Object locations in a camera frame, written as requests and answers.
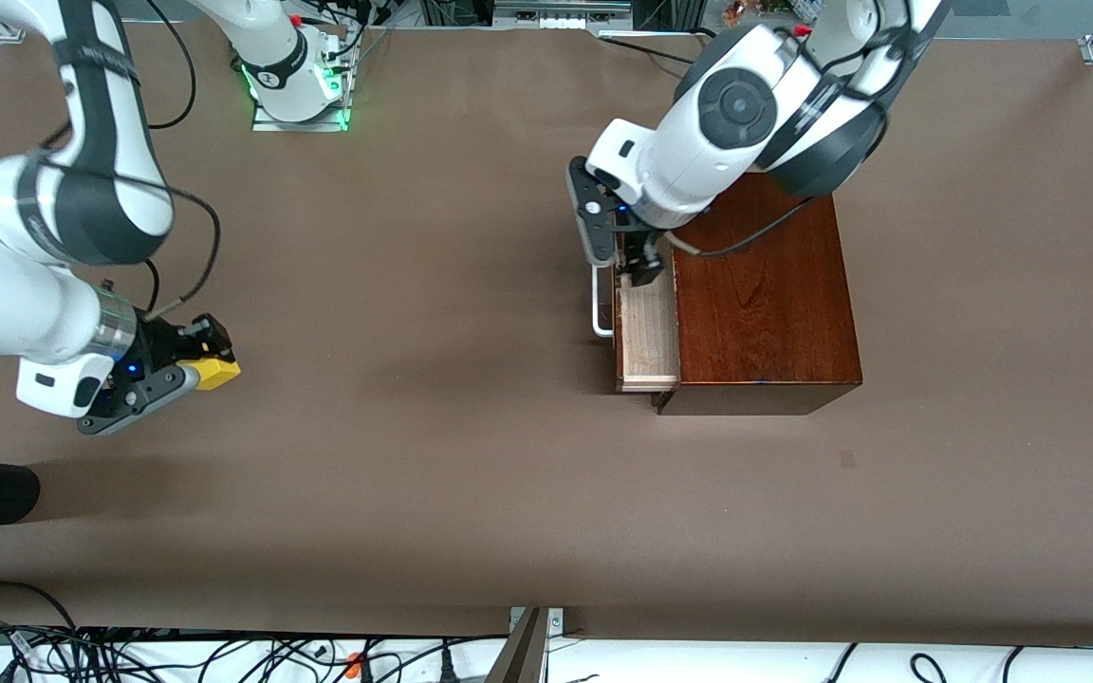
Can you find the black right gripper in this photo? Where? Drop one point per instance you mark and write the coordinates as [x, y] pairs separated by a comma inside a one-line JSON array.
[[159, 343]]

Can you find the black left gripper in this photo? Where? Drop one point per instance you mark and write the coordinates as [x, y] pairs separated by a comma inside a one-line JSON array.
[[642, 252]]

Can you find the yellow cube block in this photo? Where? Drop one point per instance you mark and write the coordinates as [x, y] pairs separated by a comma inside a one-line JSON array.
[[214, 375]]

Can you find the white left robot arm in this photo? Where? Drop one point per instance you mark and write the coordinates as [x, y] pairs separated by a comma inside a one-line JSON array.
[[698, 152]]

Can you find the dark brown wooden cabinet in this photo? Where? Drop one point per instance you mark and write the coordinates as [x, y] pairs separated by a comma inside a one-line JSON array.
[[765, 313]]

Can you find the grey power strip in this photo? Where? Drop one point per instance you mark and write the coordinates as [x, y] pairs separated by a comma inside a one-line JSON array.
[[561, 14]]

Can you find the small copper coloured object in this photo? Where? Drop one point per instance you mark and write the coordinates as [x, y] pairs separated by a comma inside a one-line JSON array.
[[738, 11]]

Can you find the small orange connector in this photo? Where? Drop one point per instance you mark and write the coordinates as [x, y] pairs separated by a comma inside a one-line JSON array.
[[354, 664]]

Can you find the dark grey slanted beam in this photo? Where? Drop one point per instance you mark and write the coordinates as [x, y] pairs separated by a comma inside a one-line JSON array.
[[518, 659]]

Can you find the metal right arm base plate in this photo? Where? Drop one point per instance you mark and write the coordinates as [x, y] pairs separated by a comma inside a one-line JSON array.
[[300, 123]]

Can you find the small metal edge bracket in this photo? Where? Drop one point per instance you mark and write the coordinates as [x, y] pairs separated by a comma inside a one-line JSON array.
[[556, 621]]

